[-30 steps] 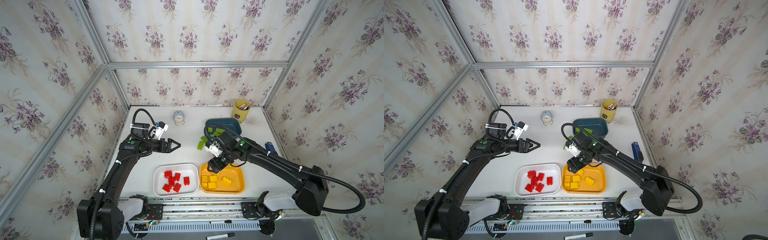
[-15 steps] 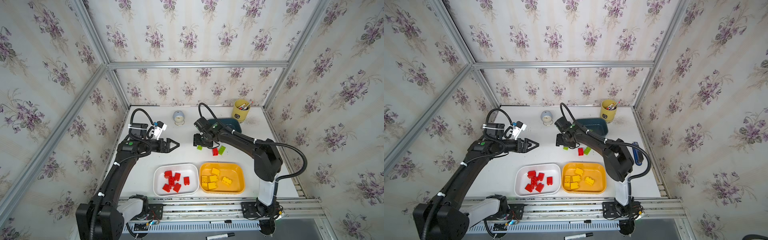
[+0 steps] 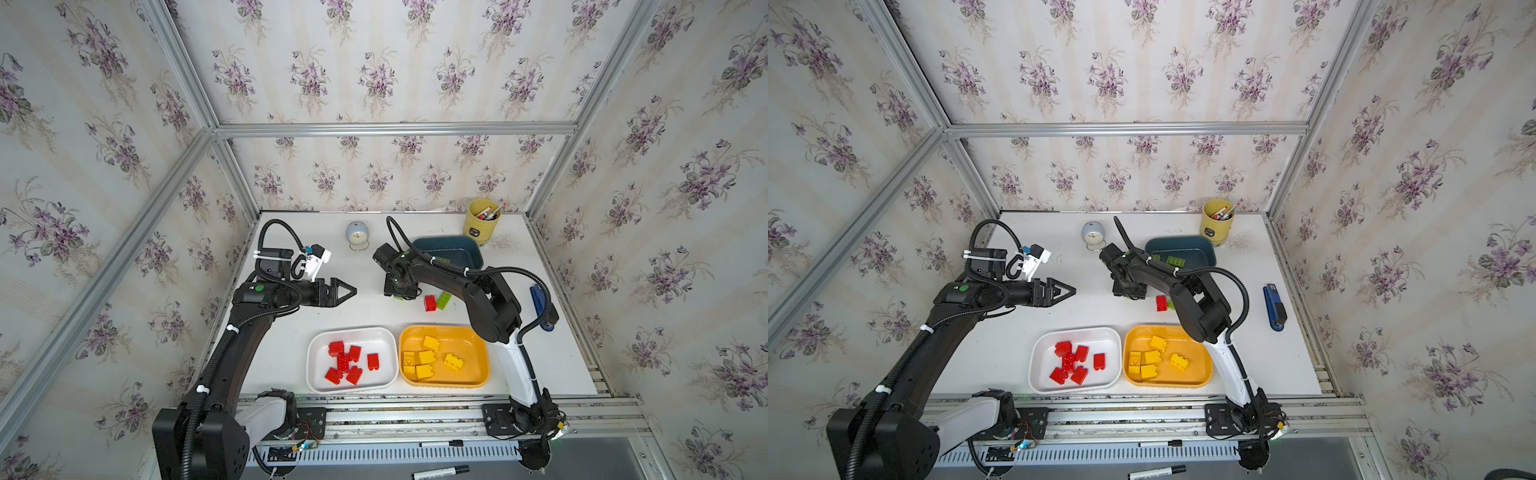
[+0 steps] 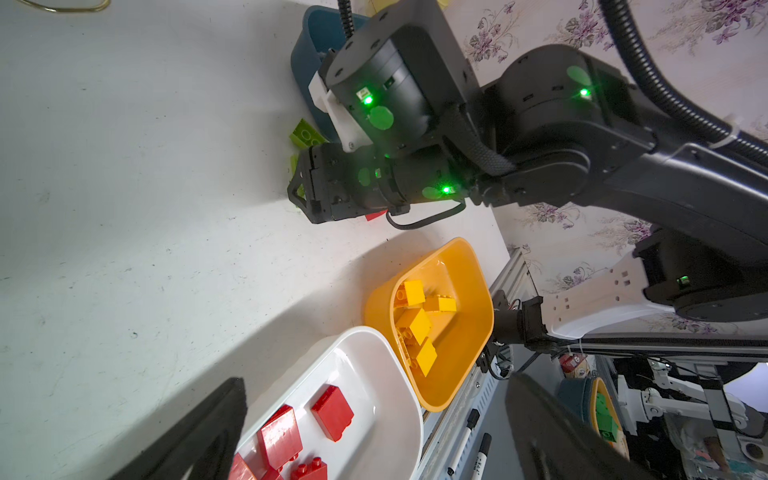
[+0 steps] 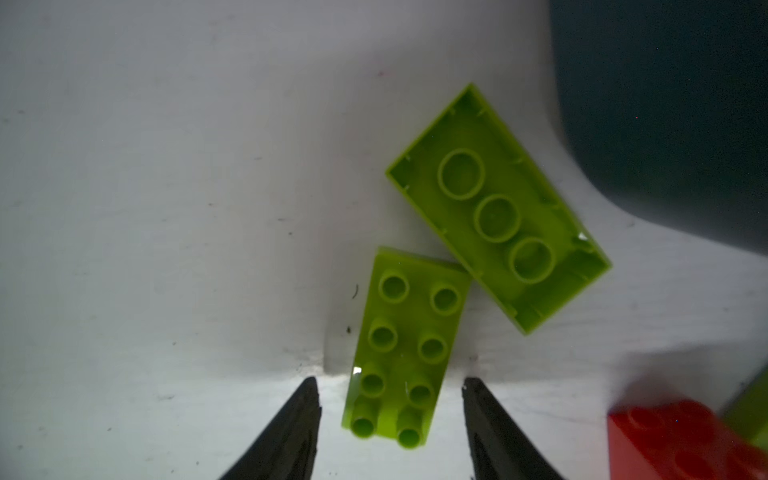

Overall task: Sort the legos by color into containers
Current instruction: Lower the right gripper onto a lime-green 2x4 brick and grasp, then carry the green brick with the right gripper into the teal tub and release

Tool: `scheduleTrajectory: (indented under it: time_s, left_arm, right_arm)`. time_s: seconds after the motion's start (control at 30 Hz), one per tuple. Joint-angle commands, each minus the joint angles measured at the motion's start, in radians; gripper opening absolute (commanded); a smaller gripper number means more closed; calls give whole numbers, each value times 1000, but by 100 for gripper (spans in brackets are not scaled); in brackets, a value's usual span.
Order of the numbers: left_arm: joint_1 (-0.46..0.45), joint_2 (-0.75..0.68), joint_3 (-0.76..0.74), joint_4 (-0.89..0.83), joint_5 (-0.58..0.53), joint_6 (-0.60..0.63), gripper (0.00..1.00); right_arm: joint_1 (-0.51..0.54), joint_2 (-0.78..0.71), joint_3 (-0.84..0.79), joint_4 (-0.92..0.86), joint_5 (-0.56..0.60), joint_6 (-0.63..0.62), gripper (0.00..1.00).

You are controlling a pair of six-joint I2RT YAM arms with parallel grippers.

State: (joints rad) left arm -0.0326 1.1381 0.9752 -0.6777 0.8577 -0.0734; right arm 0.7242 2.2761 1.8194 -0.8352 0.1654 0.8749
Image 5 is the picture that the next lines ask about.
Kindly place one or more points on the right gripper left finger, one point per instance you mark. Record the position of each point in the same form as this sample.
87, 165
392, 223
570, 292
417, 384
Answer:
287, 447

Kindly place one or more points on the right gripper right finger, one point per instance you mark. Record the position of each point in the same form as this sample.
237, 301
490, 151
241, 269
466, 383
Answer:
499, 449

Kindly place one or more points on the red lego brick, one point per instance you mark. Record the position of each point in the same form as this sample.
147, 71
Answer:
680, 440

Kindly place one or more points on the green lego brick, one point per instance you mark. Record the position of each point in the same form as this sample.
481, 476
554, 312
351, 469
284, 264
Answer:
480, 191
747, 415
410, 322

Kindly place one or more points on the dark teal plastic bin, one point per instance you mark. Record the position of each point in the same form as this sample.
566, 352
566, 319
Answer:
664, 107

